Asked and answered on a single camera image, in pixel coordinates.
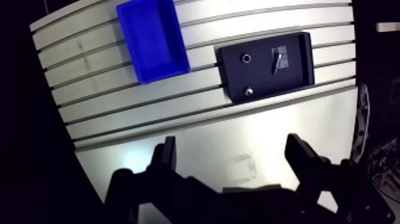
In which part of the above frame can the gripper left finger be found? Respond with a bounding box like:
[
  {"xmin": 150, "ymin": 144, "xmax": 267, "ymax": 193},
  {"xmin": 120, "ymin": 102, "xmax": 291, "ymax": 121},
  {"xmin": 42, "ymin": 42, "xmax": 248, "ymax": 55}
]
[{"xmin": 104, "ymin": 136, "xmax": 220, "ymax": 224}]

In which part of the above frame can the black tray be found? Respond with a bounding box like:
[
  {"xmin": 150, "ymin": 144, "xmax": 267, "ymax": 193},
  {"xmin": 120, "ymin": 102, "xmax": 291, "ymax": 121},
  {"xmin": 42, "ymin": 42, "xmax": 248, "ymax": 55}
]
[{"xmin": 215, "ymin": 31, "xmax": 315, "ymax": 105}]

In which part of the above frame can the steel bolt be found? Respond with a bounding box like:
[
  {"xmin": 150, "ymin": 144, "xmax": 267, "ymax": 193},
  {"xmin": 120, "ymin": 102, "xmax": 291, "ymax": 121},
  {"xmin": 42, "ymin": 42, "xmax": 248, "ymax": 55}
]
[{"xmin": 271, "ymin": 51, "xmax": 283, "ymax": 75}]

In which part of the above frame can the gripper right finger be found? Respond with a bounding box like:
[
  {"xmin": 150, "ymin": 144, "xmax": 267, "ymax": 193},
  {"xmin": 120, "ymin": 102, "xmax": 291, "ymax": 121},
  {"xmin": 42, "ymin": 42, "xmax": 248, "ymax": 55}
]
[{"xmin": 284, "ymin": 133, "xmax": 396, "ymax": 224}]

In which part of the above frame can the pale holed strip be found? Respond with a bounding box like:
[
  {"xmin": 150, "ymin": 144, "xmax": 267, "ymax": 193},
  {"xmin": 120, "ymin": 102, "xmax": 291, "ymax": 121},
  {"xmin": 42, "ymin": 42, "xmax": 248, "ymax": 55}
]
[{"xmin": 349, "ymin": 82, "xmax": 371, "ymax": 164}]

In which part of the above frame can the blue bin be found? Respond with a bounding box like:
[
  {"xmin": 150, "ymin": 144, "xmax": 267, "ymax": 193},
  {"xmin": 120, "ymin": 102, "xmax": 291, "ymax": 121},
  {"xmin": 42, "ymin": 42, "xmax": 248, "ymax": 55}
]
[{"xmin": 115, "ymin": 0, "xmax": 192, "ymax": 85}]

